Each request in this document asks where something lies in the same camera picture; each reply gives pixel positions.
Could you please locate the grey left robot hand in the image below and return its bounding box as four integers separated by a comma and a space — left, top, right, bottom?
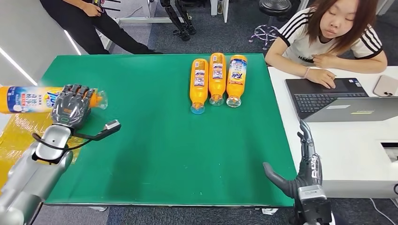
50, 83, 98, 130

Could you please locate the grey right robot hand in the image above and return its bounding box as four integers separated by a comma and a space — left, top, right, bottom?
262, 120, 324, 200

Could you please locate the orange detergent bottle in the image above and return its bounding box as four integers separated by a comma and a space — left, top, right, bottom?
0, 86, 109, 114

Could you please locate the orange bottle showing Tide logo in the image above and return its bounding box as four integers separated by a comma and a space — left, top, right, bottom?
225, 54, 248, 108

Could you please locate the orange bottle with blue cap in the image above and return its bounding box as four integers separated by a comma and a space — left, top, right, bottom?
189, 58, 209, 115

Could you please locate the orange bottle showing back label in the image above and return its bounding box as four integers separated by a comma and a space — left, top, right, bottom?
208, 52, 227, 106

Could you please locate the white desk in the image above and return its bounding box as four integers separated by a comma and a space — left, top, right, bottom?
267, 66, 398, 200

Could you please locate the yellow film wrapped cardboard box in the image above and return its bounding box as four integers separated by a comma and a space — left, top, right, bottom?
0, 113, 82, 191

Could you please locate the grey laptop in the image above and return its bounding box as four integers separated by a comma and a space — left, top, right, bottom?
284, 77, 398, 124

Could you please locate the standing person in black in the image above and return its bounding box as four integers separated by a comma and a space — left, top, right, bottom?
39, 0, 163, 55

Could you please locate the pink smartphone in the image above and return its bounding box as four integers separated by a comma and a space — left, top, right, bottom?
372, 75, 398, 97

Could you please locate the person at laptop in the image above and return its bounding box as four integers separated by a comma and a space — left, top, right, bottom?
264, 0, 389, 90

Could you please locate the silver black humanoid robot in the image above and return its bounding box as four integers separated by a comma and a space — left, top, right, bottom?
160, 0, 197, 42

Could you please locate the black round stool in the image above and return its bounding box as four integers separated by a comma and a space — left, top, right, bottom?
248, 0, 293, 51

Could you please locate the white table leg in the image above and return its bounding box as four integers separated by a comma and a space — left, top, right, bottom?
210, 0, 230, 23

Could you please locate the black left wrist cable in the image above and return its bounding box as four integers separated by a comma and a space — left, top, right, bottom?
31, 129, 105, 165

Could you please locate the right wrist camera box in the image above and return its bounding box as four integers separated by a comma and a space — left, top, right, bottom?
297, 185, 333, 225

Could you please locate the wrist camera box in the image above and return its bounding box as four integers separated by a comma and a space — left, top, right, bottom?
95, 120, 122, 141
297, 185, 333, 225

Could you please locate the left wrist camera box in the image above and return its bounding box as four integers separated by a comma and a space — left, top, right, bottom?
95, 120, 122, 141

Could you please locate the white floor cable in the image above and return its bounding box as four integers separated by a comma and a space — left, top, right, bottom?
369, 185, 398, 225

